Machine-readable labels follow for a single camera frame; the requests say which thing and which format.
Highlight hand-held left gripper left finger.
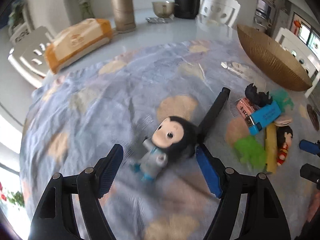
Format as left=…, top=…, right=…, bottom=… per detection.
left=28, top=144, right=124, bottom=240

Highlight glass vase with plant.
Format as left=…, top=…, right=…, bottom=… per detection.
left=64, top=0, right=97, bottom=20

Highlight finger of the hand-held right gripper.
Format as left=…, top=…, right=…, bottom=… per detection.
left=299, top=140, right=320, bottom=155
left=300, top=164, right=320, bottom=184

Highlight white chair with cutouts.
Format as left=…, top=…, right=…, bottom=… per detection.
left=199, top=0, right=240, bottom=28

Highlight dark brown round object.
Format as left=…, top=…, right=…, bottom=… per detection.
left=306, top=104, right=320, bottom=130

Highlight orange tissue pack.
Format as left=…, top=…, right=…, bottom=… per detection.
left=44, top=18, right=113, bottom=74

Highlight metal cup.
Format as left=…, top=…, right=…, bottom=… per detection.
left=152, top=1, right=178, bottom=18

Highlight blue lighter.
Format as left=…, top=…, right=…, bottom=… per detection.
left=247, top=100, right=282, bottom=135

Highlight small cartoon head figurine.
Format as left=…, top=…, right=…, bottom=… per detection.
left=274, top=115, right=293, bottom=127

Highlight white slatted chair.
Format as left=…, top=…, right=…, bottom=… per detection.
left=8, top=26, right=55, bottom=88

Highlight clear plastic wrapper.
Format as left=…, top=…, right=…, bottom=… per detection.
left=221, top=61, right=253, bottom=77

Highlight black spiky figurine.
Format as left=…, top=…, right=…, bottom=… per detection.
left=245, top=83, right=273, bottom=107

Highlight pink cartoon-print box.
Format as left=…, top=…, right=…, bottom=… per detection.
left=236, top=98, right=260, bottom=119

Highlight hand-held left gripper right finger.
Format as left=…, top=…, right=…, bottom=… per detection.
left=196, top=145, right=292, bottom=240

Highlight white chair with round holes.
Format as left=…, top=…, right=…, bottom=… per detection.
left=275, top=27, right=320, bottom=80

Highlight black rectangular bar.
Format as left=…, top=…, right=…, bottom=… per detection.
left=196, top=87, right=231, bottom=147

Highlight gold thermos flask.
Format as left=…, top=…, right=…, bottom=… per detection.
left=108, top=0, right=137, bottom=33

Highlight big-headed black-haired doll figurine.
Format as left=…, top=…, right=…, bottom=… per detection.
left=130, top=116, right=199, bottom=182

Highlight red-dressed doll figurine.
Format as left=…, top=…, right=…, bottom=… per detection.
left=276, top=126, right=293, bottom=166

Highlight cluttered storage shelf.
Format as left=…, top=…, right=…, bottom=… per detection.
left=254, top=0, right=278, bottom=28

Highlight blue leaf-print blanket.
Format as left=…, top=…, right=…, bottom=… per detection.
left=20, top=40, right=320, bottom=240

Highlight white cabinet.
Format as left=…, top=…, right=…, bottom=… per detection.
left=9, top=5, right=33, bottom=43

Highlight teal translucent toy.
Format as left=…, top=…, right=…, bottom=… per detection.
left=271, top=89, right=294, bottom=110

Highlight yellow bar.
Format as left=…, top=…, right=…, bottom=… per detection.
left=264, top=125, right=278, bottom=173

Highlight bright green toy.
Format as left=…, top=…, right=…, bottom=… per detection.
left=234, top=136, right=267, bottom=167

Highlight red flowers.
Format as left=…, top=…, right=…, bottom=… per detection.
left=0, top=180, right=24, bottom=208

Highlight golden ribbed bowl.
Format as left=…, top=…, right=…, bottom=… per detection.
left=237, top=24, right=313, bottom=91

